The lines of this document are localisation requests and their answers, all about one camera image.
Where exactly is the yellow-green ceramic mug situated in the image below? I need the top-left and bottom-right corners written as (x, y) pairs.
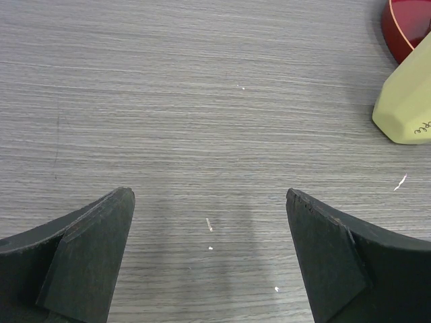
top-left (372, 35), bottom-right (430, 145)

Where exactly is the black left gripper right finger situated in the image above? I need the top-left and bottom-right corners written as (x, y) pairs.
top-left (286, 188), bottom-right (430, 322)

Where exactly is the red lacquer round tray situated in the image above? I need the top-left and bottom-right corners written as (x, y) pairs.
top-left (381, 0), bottom-right (430, 64)

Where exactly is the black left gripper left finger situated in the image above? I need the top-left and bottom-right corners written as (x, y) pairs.
top-left (1, 187), bottom-right (135, 322)

